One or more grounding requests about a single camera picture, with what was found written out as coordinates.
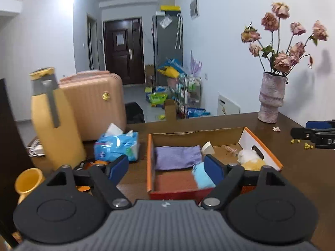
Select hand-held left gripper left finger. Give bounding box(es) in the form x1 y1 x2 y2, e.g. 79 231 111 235
43 155 131 210

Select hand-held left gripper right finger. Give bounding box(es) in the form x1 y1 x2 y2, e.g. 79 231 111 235
200 155 288 211

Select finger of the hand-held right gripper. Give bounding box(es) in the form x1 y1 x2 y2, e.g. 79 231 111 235
290 127 335 140
306 120 335 129

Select light blue pouch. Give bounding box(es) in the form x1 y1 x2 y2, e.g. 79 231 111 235
192 162 216 190

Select white triangular sponge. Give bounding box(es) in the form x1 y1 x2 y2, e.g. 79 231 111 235
201 141 215 155

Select red cardboard box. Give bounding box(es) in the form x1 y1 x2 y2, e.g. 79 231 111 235
146 127 283 201

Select yellow white plush sheep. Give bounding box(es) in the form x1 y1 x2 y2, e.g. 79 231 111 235
237 149 266 170

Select purple drawstring pouch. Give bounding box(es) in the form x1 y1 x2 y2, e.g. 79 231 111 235
154 146 202 171

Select scattered yellow crumbs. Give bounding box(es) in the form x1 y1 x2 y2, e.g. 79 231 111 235
289 138 314 150

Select blue tissue pack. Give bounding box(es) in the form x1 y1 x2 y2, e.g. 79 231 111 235
94 123 140 162

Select pink ceramic vase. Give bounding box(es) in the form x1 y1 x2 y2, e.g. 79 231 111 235
258 72 288 124

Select black bag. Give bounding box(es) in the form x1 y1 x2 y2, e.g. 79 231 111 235
125 102 146 124

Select blue white packs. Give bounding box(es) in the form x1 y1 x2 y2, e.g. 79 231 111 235
187 107 211 118

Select white board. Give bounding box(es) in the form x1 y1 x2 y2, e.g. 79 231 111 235
217 92 241 116

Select yellow thermos jug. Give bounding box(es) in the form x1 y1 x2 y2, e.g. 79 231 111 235
29 67 87 171

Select pink suitcase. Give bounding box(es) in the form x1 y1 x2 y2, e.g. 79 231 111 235
58 70 127 142

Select small brown cardboard box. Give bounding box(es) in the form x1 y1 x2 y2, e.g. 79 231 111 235
164 99 177 121

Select dried rose bouquet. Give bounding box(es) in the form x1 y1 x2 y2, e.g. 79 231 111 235
241 2 329 78

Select green blue packets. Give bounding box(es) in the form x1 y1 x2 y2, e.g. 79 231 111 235
145 86 168 108

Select yellow mug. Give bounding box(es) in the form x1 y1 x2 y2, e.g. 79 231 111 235
14 168 46 206

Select dark brown entrance door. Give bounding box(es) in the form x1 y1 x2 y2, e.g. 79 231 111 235
103 18 145 85

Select yellow toy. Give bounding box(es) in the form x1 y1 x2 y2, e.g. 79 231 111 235
157 67 181 79

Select purple decorative plant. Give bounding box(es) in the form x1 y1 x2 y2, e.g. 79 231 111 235
190 50 203 76

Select blue shopping bag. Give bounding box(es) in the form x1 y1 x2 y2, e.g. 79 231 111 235
160 58 189 75

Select grey refrigerator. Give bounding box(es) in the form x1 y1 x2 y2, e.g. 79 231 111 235
152 14 184 87

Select white stick on refrigerator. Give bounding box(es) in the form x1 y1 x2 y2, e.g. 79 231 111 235
176 13 183 50

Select papers on refrigerator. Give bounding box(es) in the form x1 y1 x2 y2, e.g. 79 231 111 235
158 16 172 29

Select wire storage rack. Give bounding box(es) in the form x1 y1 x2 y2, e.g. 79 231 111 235
171 76 202 118

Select white charger cable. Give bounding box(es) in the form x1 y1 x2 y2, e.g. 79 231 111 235
26 138 46 158

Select interior door frame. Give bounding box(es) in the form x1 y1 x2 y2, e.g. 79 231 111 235
87 14 99 71

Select wall poster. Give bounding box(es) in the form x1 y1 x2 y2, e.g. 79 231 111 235
190 0 200 20

